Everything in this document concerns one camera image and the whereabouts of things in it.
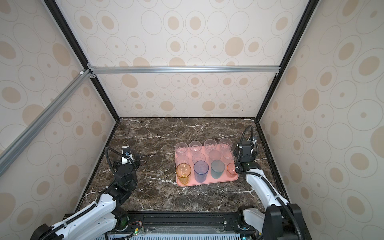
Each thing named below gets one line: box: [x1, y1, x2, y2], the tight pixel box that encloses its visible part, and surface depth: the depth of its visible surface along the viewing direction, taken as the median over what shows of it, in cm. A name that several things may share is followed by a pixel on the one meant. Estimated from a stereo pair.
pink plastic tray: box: [175, 144, 239, 187], surface depth 89 cm
